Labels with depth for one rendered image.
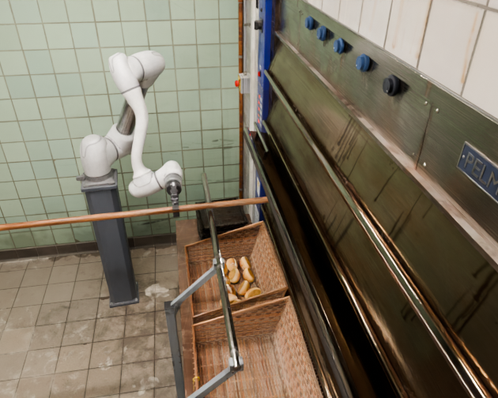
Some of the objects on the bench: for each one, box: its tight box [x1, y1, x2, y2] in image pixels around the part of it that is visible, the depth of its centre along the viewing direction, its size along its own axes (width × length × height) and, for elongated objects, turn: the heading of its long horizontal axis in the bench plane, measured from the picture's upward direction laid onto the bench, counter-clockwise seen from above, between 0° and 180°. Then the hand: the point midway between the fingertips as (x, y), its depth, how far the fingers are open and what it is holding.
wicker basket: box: [191, 295, 323, 398], centre depth 186 cm, size 49×56×28 cm
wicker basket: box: [184, 220, 288, 337], centre depth 235 cm, size 49×56×28 cm
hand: (175, 208), depth 203 cm, fingers open, 3 cm apart
